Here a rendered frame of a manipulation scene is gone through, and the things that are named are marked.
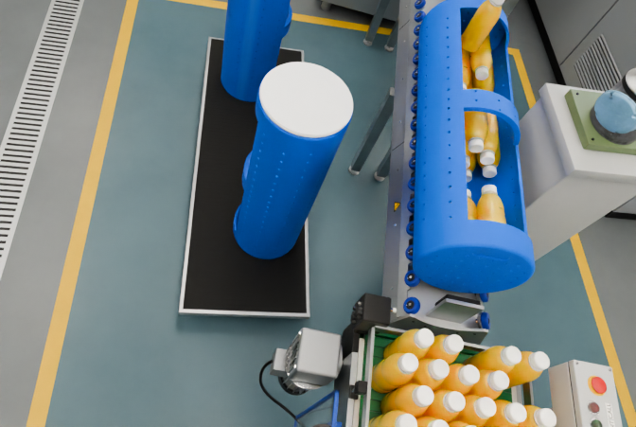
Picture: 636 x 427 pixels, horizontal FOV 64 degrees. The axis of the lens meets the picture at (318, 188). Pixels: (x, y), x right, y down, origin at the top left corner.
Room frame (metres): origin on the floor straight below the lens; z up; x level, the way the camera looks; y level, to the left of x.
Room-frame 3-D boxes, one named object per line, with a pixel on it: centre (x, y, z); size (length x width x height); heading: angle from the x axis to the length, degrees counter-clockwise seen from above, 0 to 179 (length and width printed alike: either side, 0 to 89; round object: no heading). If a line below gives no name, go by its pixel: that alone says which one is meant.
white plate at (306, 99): (1.00, 0.14, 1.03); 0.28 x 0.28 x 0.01
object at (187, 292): (1.32, 0.34, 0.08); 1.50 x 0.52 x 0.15; 22
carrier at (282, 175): (1.00, 0.14, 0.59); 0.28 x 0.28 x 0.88
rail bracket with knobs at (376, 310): (0.50, -0.25, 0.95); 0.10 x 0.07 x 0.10; 103
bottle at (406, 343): (0.45, -0.35, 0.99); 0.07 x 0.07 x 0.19
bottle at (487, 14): (1.39, -0.25, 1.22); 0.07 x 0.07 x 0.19
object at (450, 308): (0.59, -0.44, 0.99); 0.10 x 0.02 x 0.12; 103
